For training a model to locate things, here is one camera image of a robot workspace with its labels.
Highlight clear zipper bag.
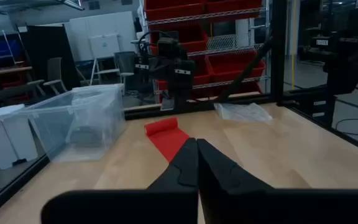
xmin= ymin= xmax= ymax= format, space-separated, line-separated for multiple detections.
xmin=213 ymin=102 xmax=273 ymax=123

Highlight clear plastic storage bin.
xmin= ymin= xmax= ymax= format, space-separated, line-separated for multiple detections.
xmin=20 ymin=83 xmax=127 ymax=163

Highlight wooden desk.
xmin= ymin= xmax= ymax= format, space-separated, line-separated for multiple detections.
xmin=0 ymin=65 xmax=34 ymax=108

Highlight wire shelf rack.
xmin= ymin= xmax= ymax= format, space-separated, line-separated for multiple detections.
xmin=140 ymin=0 xmax=272 ymax=103

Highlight black mesh chair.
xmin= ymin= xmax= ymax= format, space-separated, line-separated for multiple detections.
xmin=113 ymin=51 xmax=137 ymax=86

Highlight white box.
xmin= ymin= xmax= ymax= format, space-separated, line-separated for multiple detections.
xmin=88 ymin=34 xmax=121 ymax=59

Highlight white step stool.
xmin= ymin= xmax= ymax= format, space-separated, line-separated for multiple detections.
xmin=88 ymin=57 xmax=124 ymax=86

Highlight yellow post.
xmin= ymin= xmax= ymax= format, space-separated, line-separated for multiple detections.
xmin=290 ymin=0 xmax=300 ymax=91

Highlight black aluminium table frame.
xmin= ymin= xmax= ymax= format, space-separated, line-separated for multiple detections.
xmin=0 ymin=0 xmax=358 ymax=218

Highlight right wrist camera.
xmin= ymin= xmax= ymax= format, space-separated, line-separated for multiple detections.
xmin=156 ymin=37 xmax=183 ymax=58

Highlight white column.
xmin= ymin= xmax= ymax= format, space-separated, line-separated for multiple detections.
xmin=234 ymin=18 xmax=250 ymax=47

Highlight white step trash bin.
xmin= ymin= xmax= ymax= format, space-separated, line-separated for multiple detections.
xmin=0 ymin=104 xmax=39 ymax=170

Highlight grey office chair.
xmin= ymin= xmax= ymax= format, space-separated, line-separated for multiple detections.
xmin=26 ymin=57 xmax=69 ymax=96

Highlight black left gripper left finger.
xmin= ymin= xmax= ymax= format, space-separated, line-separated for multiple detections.
xmin=41 ymin=138 xmax=199 ymax=224

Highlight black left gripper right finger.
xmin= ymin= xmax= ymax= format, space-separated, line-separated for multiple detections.
xmin=198 ymin=138 xmax=358 ymax=224

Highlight dark background machine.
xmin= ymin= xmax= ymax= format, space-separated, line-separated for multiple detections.
xmin=300 ymin=6 xmax=358 ymax=96

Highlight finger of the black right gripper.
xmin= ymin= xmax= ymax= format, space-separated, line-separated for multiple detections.
xmin=160 ymin=90 xmax=175 ymax=111
xmin=174 ymin=88 xmax=188 ymax=110

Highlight red bandage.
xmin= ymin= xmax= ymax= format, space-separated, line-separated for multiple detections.
xmin=144 ymin=117 xmax=191 ymax=163

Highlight black partition panel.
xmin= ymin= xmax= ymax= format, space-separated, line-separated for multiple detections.
xmin=26 ymin=24 xmax=81 ymax=91

